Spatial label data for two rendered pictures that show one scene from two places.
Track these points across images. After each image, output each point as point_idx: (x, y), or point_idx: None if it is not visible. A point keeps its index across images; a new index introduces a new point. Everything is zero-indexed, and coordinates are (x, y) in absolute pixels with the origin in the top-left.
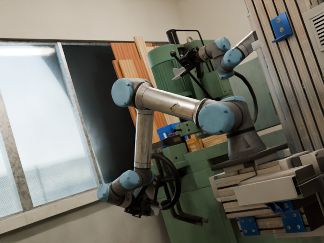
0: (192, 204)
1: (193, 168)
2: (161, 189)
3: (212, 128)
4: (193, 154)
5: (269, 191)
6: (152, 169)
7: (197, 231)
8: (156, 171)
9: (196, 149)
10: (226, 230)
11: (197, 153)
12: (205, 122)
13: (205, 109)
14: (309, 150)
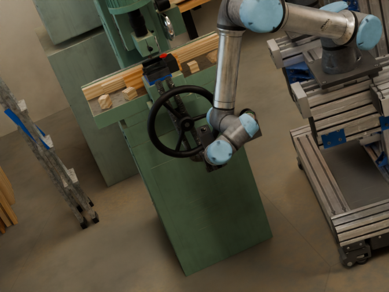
0: (190, 139)
1: (195, 93)
2: (140, 133)
3: (370, 43)
4: (196, 76)
5: None
6: (123, 110)
7: (196, 169)
8: (159, 110)
9: (198, 68)
10: (237, 154)
11: (203, 73)
12: (365, 38)
13: (367, 23)
14: (383, 48)
